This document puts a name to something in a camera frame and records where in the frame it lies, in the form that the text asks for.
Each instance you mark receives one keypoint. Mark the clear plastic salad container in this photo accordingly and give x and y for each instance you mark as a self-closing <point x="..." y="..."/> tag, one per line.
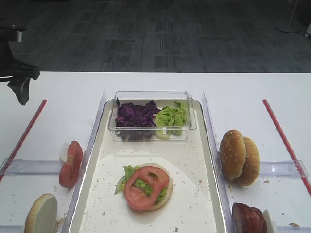
<point x="161" y="99"/>

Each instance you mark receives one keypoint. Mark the red strip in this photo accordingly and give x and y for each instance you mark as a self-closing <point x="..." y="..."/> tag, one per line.
<point x="288" y="146"/>
<point x="23" y="138"/>

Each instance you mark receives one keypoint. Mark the white pusher block patty lane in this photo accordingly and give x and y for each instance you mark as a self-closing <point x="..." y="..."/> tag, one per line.
<point x="271" y="225"/>

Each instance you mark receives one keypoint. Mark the sesame burger bun front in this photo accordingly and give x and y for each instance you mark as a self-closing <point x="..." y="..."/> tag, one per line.
<point x="251" y="166"/>

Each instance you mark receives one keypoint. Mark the tomato slice on rail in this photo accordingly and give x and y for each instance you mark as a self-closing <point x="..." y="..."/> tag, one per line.
<point x="70" y="170"/>

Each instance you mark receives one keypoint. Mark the white metal tray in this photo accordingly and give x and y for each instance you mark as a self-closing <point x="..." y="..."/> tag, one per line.
<point x="193" y="205"/>

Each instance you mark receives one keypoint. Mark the red strip left side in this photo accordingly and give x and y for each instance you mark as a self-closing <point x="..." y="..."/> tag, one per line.
<point x="23" y="138"/>

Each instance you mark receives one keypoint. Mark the bun half left lane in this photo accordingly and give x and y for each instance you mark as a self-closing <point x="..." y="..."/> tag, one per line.
<point x="42" y="215"/>

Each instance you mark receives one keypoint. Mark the clear pusher rail bun lane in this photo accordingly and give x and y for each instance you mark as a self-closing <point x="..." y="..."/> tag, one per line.
<point x="287" y="169"/>

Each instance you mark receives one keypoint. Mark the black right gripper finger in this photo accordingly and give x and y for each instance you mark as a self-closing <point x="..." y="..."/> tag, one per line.
<point x="20" y="86"/>

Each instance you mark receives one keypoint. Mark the red strip right side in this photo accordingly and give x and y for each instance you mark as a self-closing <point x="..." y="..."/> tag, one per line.
<point x="288" y="146"/>

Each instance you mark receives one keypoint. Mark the dark red meat patty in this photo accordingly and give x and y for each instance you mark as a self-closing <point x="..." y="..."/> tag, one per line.
<point x="248" y="219"/>

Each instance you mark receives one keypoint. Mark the sesame burger bun rear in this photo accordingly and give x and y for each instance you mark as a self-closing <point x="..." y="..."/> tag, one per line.
<point x="232" y="154"/>

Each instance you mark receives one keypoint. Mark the white pusher block tomato lane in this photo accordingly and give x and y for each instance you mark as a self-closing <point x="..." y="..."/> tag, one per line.
<point x="63" y="154"/>

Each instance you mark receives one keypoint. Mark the clear pusher rail patty lane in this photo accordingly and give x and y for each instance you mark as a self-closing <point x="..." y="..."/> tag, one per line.
<point x="291" y="229"/>

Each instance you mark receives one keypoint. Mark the lettuce leaf on bun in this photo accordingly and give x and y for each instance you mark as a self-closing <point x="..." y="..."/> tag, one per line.
<point x="128" y="177"/>

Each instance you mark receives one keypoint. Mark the tomato slice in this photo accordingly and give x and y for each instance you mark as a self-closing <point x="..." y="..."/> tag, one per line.
<point x="155" y="177"/>
<point x="136" y="198"/>
<point x="70" y="170"/>

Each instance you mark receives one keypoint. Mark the bottom bun on tray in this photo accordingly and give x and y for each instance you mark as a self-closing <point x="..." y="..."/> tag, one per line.
<point x="167" y="191"/>

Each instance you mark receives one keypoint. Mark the metal stand base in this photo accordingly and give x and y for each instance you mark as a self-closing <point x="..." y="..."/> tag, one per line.
<point x="290" y="26"/>

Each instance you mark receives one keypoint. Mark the sesame burger bun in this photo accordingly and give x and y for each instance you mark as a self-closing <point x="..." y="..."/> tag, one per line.
<point x="251" y="166"/>
<point x="232" y="154"/>

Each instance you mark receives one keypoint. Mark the green lettuce pile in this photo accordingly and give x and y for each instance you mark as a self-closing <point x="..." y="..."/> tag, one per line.
<point x="170" y="117"/>

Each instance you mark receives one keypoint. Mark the clear pusher rail tomato lane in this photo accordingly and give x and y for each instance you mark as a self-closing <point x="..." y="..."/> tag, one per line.
<point x="30" y="167"/>

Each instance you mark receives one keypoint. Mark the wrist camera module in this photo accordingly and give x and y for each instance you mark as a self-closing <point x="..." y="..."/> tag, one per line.
<point x="12" y="33"/>

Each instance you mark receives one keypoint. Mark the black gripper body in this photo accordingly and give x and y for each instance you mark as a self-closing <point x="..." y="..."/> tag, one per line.
<point x="10" y="68"/>

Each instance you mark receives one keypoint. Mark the purple cabbage pile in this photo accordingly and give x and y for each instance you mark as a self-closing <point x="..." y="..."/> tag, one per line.
<point x="132" y="115"/>

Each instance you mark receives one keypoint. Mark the clear divider strip left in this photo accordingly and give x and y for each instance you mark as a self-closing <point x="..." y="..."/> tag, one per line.
<point x="84" y="166"/>

